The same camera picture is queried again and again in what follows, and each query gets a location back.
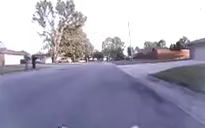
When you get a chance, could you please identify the white building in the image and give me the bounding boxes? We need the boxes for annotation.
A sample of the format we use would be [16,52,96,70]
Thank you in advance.
[39,54,54,64]

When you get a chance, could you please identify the white house with low roof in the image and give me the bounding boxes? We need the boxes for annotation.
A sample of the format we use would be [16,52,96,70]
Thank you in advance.
[0,48,28,67]

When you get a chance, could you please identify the grey garage building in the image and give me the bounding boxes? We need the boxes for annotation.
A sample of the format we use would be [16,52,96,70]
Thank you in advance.
[186,35,205,62]

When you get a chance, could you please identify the round distant tree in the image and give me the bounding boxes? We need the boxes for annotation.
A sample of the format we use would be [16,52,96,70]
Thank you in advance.
[101,35,127,62]

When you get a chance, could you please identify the grey concrete kerb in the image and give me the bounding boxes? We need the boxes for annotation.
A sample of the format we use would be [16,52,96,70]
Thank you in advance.
[136,74,205,128]

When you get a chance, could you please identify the green grass lawn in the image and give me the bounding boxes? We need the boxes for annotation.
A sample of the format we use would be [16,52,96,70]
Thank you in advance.
[149,63,205,98]

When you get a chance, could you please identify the pale concrete driveway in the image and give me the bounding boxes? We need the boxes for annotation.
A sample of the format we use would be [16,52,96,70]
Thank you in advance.
[116,59,205,79]

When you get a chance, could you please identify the trees behind fence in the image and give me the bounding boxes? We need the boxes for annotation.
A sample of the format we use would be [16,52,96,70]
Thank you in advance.
[143,35,191,51]

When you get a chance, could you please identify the grass strip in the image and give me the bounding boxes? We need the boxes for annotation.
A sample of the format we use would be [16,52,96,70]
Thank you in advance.
[0,63,34,76]

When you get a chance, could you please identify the tall yellowish tree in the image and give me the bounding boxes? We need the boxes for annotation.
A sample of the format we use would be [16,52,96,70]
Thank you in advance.
[32,0,95,64]

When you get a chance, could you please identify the brown wooden fence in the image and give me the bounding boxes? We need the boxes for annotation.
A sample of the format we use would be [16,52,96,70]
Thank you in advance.
[133,47,192,61]

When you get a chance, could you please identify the tall thin pole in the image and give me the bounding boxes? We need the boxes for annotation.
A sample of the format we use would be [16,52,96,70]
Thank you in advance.
[127,21,133,62]

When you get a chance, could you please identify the grey asphalt road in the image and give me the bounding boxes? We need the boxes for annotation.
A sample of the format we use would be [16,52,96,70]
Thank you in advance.
[0,62,205,128]

